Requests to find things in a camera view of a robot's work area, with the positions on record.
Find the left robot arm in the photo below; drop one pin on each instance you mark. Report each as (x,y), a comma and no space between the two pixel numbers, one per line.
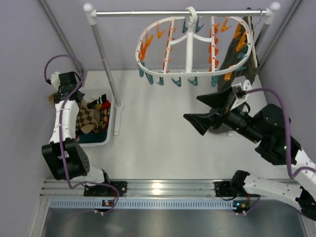
(64,156)

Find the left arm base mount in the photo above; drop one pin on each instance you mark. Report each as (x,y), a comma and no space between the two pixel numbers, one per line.
(102,191)

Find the dark teal sock in basket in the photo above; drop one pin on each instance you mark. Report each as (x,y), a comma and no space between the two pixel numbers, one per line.
(92,137)

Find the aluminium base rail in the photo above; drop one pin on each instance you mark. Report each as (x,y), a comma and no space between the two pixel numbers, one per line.
(147,194)

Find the wooden clothes hanger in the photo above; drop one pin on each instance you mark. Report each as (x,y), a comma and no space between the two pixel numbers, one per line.
(252,42)

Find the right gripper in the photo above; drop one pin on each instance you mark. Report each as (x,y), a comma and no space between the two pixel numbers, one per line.
(219,114)

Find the white clip hanger frame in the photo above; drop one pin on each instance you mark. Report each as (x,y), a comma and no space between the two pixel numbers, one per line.
(186,29)

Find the white laundry basket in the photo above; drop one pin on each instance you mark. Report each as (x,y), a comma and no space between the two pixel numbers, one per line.
(89,96)

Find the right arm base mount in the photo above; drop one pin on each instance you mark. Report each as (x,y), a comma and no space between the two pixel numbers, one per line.
(223,189)

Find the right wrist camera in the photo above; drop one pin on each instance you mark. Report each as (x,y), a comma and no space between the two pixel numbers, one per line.
(240,95)

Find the brown argyle sock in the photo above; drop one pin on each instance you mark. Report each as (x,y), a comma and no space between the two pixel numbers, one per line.
(51,98)
(87,118)
(104,119)

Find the black striped sock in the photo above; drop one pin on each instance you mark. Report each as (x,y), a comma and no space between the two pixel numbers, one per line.
(100,100)

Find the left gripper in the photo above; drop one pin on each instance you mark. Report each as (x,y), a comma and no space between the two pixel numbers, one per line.
(65,94)

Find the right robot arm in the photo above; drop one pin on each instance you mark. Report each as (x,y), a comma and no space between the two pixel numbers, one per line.
(270,129)

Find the red sock in basket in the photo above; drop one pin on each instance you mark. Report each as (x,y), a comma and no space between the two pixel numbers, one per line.
(105,105)

